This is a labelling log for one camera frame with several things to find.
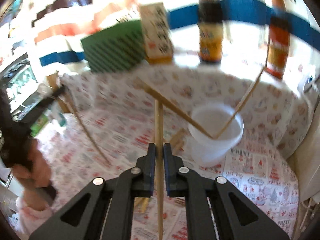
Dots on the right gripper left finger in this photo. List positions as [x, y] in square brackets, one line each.
[104, 208]

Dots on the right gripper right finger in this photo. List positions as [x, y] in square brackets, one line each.
[215, 208]

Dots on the person left hand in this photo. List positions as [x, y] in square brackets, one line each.
[40, 174]

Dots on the print pattern tablecloth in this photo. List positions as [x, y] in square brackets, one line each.
[265, 178]

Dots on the translucent plastic cup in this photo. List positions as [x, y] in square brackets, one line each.
[212, 117]

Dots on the bear print cloth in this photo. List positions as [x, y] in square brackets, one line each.
[276, 117]

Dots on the striped curtain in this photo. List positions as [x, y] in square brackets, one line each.
[57, 26]

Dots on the clear cooking wine bottle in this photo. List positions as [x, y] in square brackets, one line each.
[155, 29]

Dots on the green checkered box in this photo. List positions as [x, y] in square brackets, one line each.
[115, 49]

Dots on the dark oyster sauce bottle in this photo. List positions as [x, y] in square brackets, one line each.
[210, 25]

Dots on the red capped sauce bottle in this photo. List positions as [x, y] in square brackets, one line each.
[278, 40]

